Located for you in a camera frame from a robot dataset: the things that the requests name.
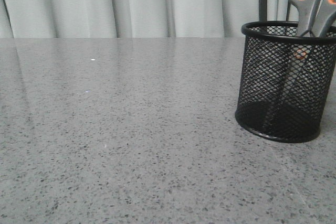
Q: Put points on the grey and orange scissors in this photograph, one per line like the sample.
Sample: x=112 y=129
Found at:
x=307 y=11

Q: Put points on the black mesh pen cup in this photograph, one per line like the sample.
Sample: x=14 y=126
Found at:
x=262 y=41

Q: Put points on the light grey curtain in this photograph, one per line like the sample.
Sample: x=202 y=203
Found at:
x=136 y=18

